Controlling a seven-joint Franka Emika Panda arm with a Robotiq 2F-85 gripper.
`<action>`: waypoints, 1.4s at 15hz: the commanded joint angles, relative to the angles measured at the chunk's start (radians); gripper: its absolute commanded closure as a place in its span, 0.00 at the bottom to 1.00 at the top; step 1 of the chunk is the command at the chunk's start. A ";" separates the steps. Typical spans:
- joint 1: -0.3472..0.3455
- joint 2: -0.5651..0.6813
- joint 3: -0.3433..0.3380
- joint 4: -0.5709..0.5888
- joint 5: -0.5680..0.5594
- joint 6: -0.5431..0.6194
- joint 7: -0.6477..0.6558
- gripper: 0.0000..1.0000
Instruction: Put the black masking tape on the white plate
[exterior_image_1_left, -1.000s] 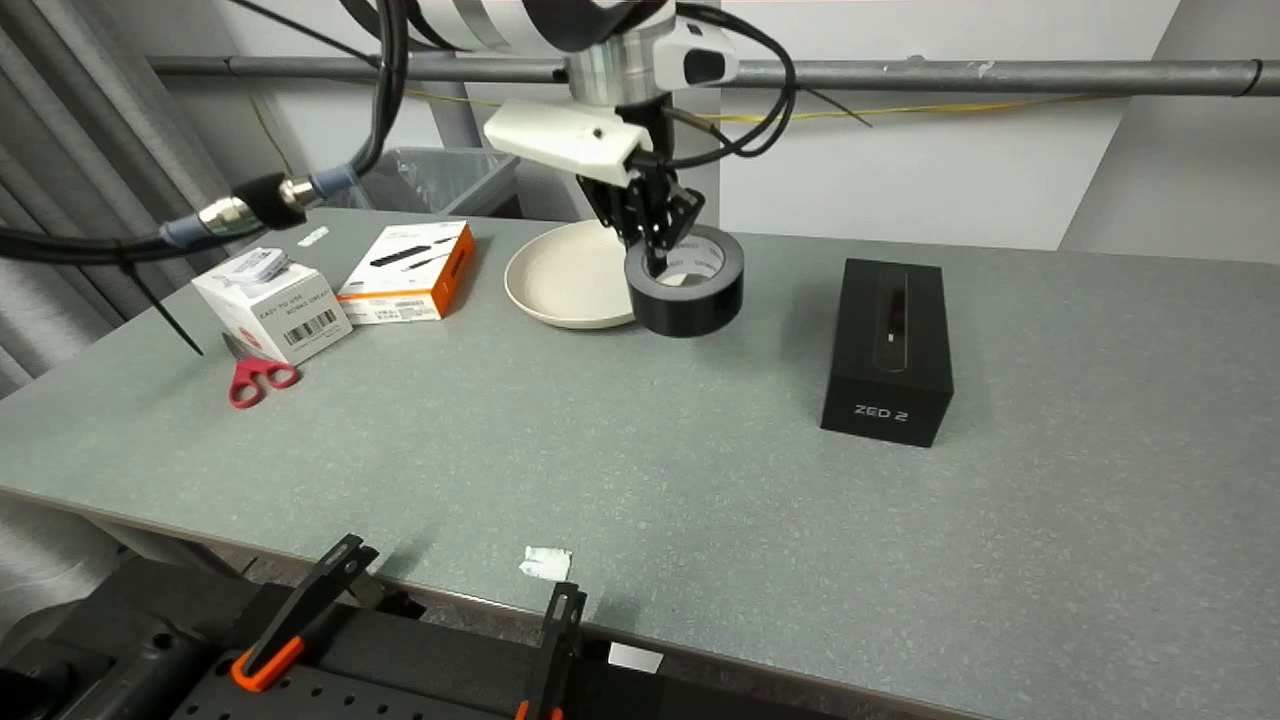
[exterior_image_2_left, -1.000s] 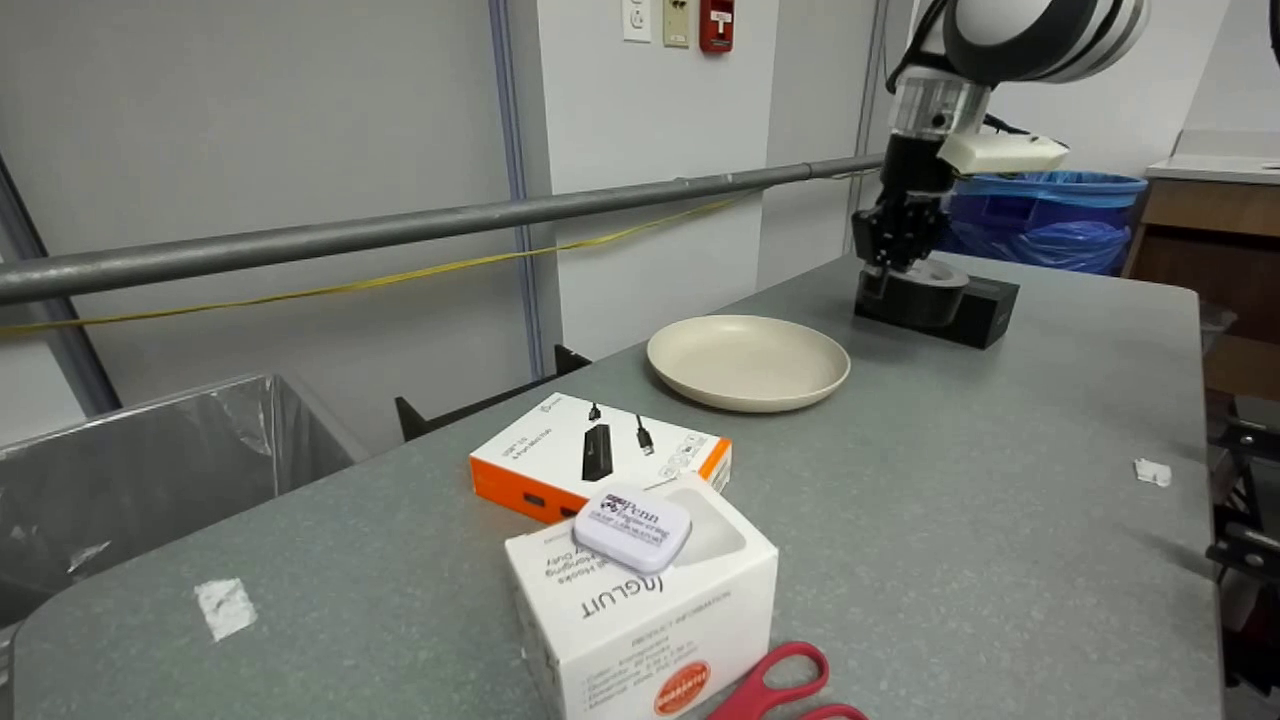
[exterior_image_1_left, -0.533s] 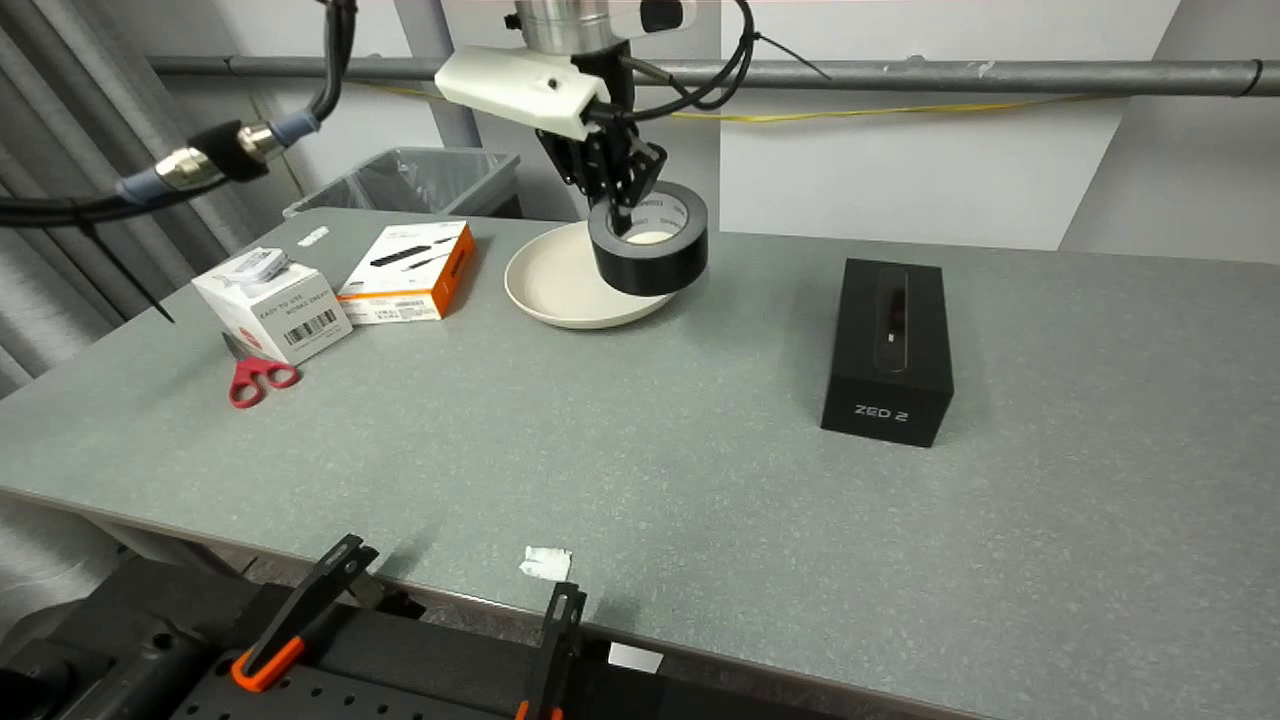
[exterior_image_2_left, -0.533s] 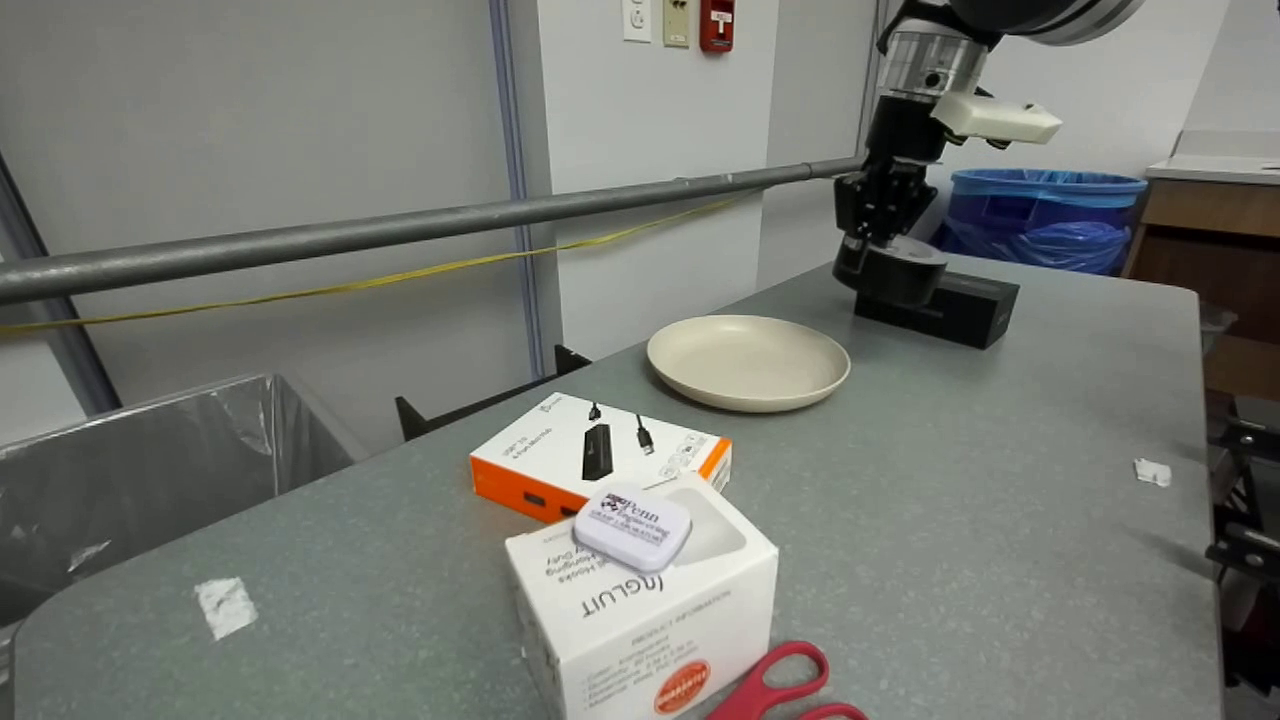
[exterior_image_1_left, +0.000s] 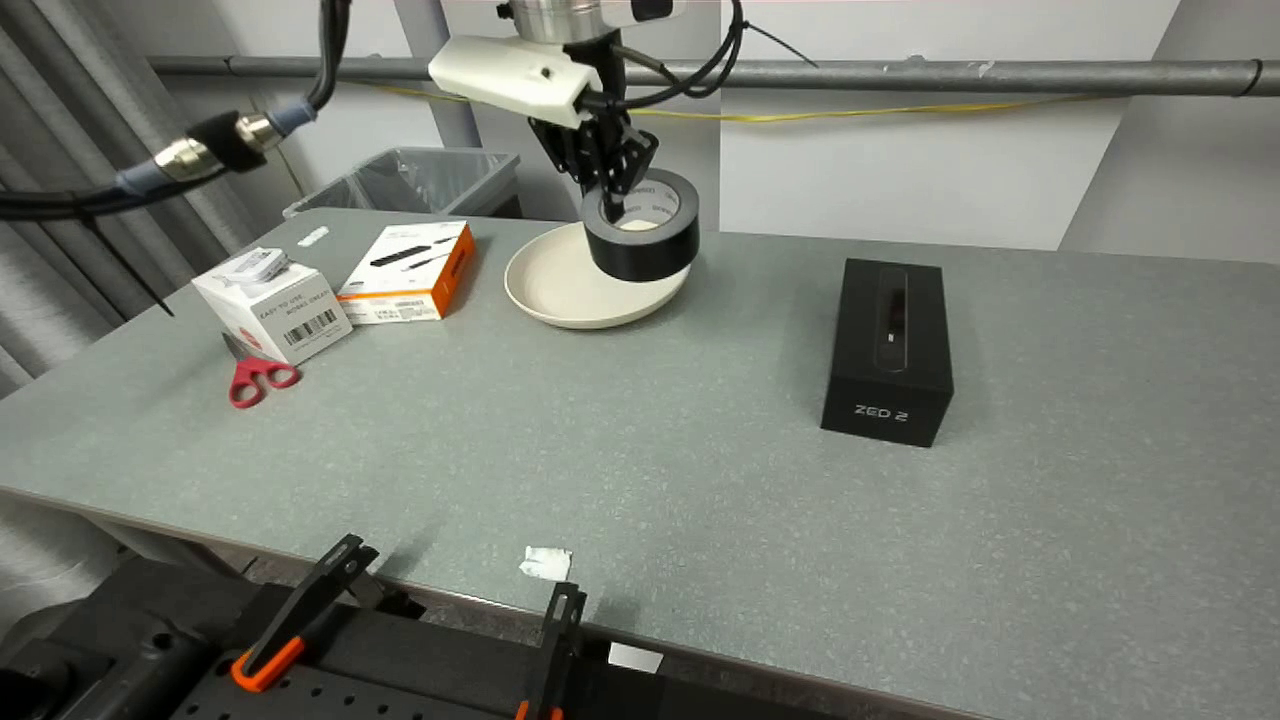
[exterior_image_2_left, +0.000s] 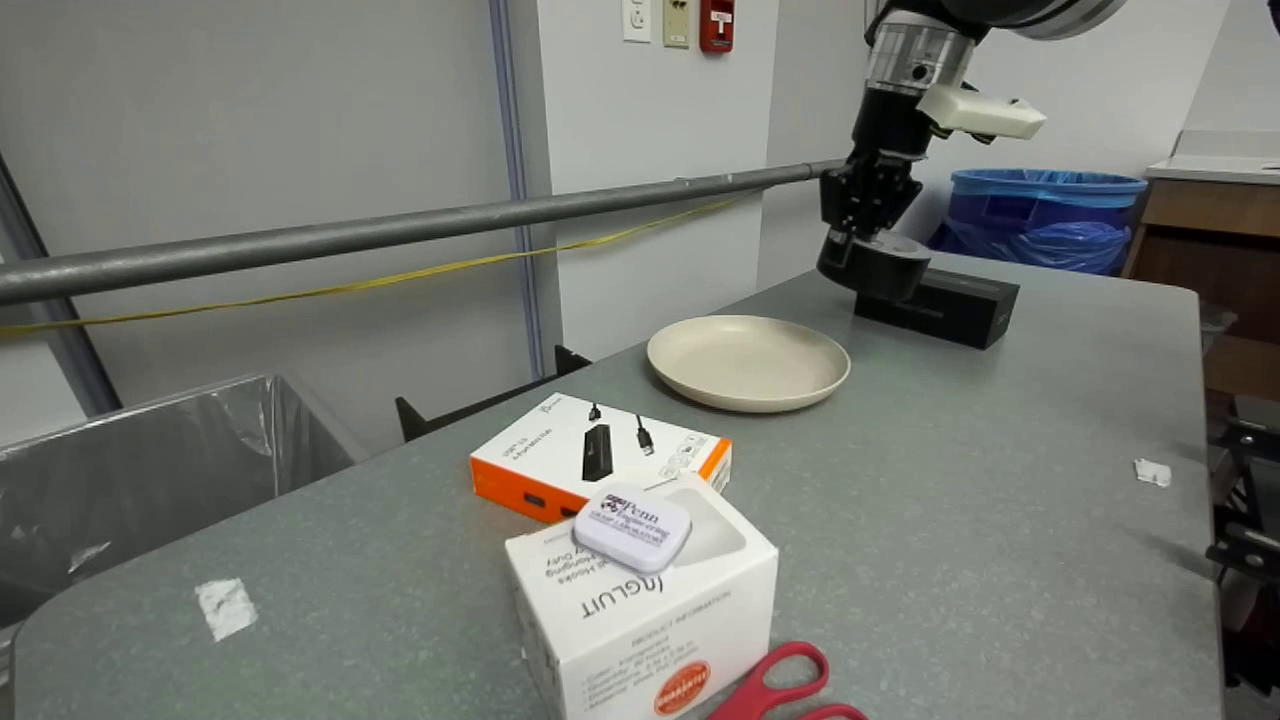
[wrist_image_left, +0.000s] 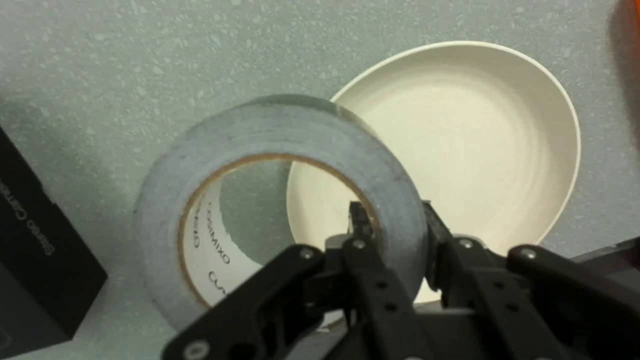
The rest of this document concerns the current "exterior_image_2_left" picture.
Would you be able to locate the grey metal rail pipe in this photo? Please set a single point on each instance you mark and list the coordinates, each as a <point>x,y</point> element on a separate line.
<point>402,234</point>

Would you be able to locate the red fire alarm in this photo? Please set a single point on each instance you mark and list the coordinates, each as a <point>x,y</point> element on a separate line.
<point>716,24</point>

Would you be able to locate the white wall switch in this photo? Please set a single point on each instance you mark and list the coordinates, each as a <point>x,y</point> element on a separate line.
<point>638,18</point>

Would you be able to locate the white tape scrap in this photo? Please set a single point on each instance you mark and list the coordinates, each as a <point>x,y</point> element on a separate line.
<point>226,610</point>
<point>1153,472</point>

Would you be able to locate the beige wall switch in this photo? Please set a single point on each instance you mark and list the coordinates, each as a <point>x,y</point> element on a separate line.
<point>676,22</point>

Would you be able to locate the black rectangular box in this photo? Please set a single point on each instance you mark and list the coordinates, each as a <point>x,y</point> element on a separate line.
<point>954,305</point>

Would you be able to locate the white round plate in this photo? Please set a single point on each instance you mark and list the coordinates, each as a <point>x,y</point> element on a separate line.
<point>750,361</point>

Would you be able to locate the black masking tape roll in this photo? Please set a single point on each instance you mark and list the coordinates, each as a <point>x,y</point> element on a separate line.
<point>882,266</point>

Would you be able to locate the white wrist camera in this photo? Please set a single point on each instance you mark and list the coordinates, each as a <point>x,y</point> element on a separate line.
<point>986,114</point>

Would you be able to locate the grey vertical wall post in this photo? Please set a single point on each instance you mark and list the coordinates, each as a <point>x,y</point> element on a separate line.
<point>524,200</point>

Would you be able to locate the wooden cabinet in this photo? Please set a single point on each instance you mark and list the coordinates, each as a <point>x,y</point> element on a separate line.
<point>1207,266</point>

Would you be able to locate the grey plastic bin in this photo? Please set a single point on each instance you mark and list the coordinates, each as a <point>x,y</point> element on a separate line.
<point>145,483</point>

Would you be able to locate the blue trash bin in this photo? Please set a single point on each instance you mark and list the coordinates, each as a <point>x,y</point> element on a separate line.
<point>1046,221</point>

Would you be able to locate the black bracket behind table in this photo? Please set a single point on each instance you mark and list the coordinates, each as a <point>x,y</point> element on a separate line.
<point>467,403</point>

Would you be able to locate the white cardboard box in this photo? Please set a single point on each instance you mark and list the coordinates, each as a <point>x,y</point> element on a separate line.
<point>641,624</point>

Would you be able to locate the orange and white box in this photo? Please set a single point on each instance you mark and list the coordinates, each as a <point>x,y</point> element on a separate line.
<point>562,466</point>

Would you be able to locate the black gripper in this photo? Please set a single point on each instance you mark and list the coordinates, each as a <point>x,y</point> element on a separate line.
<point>887,132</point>

